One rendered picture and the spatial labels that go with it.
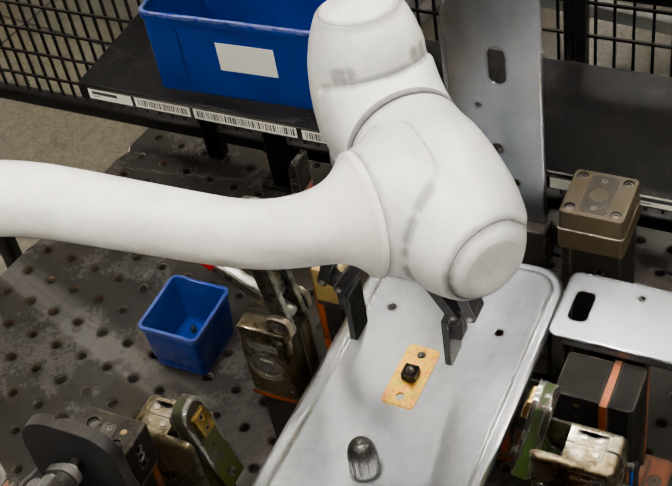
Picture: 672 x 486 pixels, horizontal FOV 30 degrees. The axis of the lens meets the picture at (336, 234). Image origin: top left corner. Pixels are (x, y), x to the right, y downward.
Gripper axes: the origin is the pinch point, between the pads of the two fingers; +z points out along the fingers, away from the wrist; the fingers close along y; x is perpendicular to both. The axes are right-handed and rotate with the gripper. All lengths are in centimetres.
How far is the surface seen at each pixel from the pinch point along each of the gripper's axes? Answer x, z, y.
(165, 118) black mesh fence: 55, 32, -70
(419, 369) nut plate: 0.3, 6.6, 1.1
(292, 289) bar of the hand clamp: 0.7, -1.1, -13.4
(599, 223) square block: 23.3, 2.2, 14.2
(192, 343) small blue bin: 11, 30, -39
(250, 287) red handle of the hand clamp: -0.9, -1.6, -17.7
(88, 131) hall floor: 121, 109, -153
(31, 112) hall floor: 123, 109, -174
